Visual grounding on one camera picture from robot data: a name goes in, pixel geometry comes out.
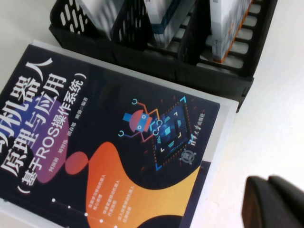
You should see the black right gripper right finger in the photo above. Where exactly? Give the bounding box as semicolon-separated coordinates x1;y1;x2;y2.
268;174;304;211

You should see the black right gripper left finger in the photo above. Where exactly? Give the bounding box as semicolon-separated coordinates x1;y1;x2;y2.
242;176;304;228

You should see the white glossy flat book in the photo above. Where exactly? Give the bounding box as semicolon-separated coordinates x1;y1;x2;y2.
0;39;240;228

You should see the dark robot ROS book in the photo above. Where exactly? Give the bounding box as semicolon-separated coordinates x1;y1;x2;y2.
0;44;221;228

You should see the white book with orange stripe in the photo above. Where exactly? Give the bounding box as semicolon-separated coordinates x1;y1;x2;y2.
209;0;253;64

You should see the black plastic book stand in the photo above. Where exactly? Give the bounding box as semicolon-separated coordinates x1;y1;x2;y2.
48;0;279;114

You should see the blue and white spined book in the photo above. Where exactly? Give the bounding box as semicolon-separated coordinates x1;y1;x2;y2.
144;0;198;48

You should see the white-spined thin book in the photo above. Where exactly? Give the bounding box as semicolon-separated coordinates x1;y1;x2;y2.
75;0;133;41

